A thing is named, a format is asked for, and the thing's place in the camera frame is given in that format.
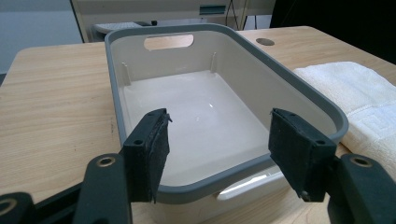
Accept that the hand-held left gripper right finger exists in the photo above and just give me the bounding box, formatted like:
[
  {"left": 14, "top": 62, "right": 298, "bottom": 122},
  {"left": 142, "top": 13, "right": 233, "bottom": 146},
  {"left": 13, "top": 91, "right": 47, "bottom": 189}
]
[{"left": 268, "top": 107, "right": 338, "bottom": 203}]

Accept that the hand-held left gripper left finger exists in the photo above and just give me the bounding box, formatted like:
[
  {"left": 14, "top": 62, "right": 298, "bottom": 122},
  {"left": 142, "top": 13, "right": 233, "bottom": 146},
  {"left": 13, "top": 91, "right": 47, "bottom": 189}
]
[{"left": 120, "top": 107, "right": 173, "bottom": 204}]

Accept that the white plastic bin grey rim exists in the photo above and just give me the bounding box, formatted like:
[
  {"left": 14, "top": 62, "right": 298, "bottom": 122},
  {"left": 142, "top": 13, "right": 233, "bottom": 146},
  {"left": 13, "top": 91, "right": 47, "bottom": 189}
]
[{"left": 104, "top": 22, "right": 349, "bottom": 224}]

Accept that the white towel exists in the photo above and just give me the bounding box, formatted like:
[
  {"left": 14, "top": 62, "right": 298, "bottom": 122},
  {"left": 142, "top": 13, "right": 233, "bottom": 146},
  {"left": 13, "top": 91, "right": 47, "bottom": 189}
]
[{"left": 292, "top": 61, "right": 396, "bottom": 183}]

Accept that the white keyboard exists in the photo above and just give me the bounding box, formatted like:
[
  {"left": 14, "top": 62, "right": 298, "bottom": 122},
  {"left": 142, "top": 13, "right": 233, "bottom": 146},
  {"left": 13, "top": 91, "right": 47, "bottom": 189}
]
[{"left": 92, "top": 21, "right": 145, "bottom": 35}]

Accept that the beige cabinet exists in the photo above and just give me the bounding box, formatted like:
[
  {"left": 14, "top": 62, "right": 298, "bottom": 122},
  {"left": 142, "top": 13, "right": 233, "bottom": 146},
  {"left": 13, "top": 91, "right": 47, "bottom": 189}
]
[{"left": 70, "top": 0, "right": 277, "bottom": 44}]

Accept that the grey cable grommet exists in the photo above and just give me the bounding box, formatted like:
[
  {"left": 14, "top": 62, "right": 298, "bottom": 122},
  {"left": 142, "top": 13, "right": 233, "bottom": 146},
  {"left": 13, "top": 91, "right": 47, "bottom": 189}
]
[{"left": 255, "top": 37, "right": 276, "bottom": 47}]

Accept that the black cable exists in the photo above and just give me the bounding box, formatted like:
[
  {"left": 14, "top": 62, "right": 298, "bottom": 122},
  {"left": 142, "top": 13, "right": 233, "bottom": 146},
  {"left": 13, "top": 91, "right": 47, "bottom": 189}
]
[{"left": 224, "top": 0, "right": 241, "bottom": 31}]

